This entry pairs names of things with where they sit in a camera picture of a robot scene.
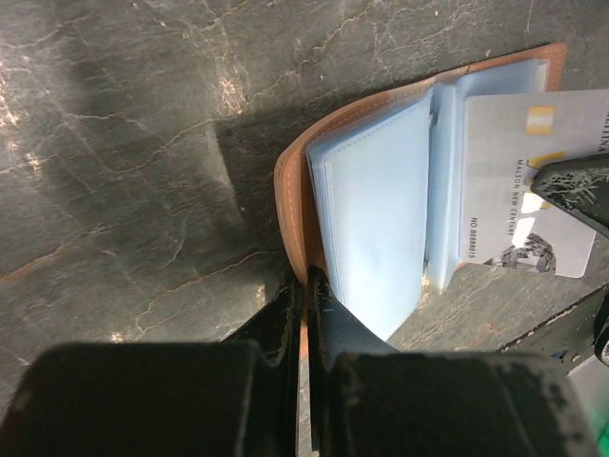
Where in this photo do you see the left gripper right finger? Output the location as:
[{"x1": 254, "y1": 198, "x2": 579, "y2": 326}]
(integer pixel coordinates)
[{"x1": 307, "y1": 267, "x2": 599, "y2": 456}]

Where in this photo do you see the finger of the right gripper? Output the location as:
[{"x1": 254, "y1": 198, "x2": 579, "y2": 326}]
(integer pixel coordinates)
[{"x1": 531, "y1": 154, "x2": 608, "y2": 238}]

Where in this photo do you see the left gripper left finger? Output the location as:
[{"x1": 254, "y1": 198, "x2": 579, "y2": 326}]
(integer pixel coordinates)
[{"x1": 9, "y1": 280, "x2": 301, "y2": 456}]

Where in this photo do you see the silver credit card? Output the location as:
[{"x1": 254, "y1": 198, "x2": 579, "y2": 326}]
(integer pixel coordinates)
[{"x1": 460, "y1": 89, "x2": 608, "y2": 278}]

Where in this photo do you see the brown leather card holder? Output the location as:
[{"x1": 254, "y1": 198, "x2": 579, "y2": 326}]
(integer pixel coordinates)
[{"x1": 274, "y1": 43, "x2": 567, "y2": 340}]

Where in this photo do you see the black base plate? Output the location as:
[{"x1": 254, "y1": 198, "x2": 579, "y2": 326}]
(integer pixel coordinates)
[{"x1": 498, "y1": 285, "x2": 608, "y2": 371}]

